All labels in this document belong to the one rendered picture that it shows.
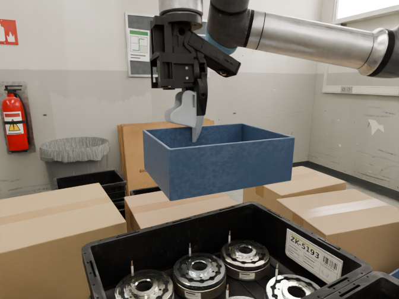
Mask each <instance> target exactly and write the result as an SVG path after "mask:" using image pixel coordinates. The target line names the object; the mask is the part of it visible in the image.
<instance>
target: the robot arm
mask: <svg viewBox="0 0 399 299"><path fill-rule="evenodd" d="M249 1H250V0H210V6H209V10H208V18H207V22H206V25H205V30H206V31H205V39H203V38H202V37H200V36H199V35H197V34H196V33H194V32H193V31H194V30H198V29H200V28H202V16H203V0H159V15H155V16H154V18H153V20H151V21H150V31H151V53H152V58H151V59H150V72H151V88H162V89H163V90H175V88H181V89H182V91H180V92H178V93H177V94H176V96H175V105H174V106H173V107H172V108H170V109H168V110H166V111H165V113H164V118H165V120H166V121H167V122H169V123H174V124H178V125H183V126H188V127H192V142H196V141H197V139H198V137H199V135H200V132H201V129H202V125H203V123H204V116H205V113H206V108H207V99H208V84H207V67H209V68H210V69H212V70H213V71H215V72H217V73H218V74H219V75H221V76H223V77H225V78H228V77H232V76H235V75H237V73H238V71H239V68H240V66H241V63H240V62H239V61H237V60H236V59H235V58H233V57H231V56H230V55H231V54H232V53H234V52H235V51H236V49H237V48H238V47H244V48H247V49H253V50H259V51H263V52H268V53H275V54H278V55H284V56H290V57H294V58H300V59H306V60H310V61H315V62H322V63H327V64H332V65H337V66H343V67H347V68H353V69H357V70H358V72H359V74H360V75H363V76H367V77H373V78H399V26H398V27H396V28H394V29H390V30H389V29H385V28H377V29H376V30H374V31H373V32H371V31H364V30H359V29H355V28H349V27H343V26H337V25H333V24H327V23H322V22H318V21H312V20H306V19H302V18H296V17H290V16H286V15H281V14H275V13H271V12H265V11H259V10H255V9H249V8H248V5H249ZM153 67H156V71H157V73H158V77H155V79H156V81H155V82H153Z"/></svg>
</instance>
